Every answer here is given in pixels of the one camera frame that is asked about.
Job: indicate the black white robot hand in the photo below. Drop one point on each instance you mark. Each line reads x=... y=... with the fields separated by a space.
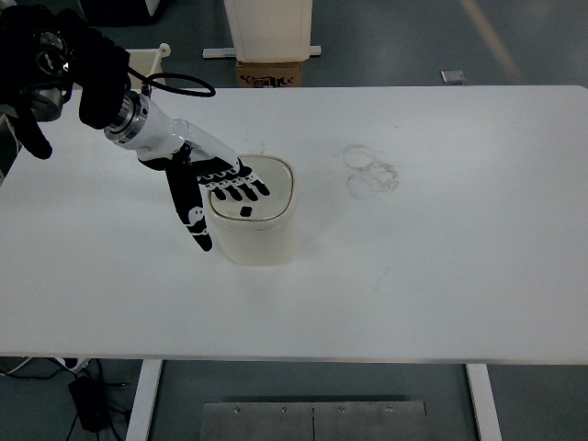
x=197 y=161

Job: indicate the cream trash can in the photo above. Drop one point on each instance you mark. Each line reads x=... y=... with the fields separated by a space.
x=262 y=232

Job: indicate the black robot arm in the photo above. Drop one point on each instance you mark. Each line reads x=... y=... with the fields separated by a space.
x=43 y=55

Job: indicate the cardboard box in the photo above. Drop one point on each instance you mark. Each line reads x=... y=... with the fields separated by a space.
x=268 y=74

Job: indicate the grey metal floor bar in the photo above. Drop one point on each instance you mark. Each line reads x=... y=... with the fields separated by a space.
x=230 y=52

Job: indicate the black power adapter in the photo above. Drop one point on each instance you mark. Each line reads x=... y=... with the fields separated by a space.
x=90 y=403

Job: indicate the small grey floor plate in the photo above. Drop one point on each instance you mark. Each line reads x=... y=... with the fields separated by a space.
x=453 y=77

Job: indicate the left white table leg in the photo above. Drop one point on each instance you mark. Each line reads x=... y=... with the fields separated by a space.
x=144 y=400

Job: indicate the white table leg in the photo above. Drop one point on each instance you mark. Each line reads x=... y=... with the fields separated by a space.
x=144 y=400
x=483 y=403

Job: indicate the right white table leg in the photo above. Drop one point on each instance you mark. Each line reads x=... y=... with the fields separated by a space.
x=483 y=403

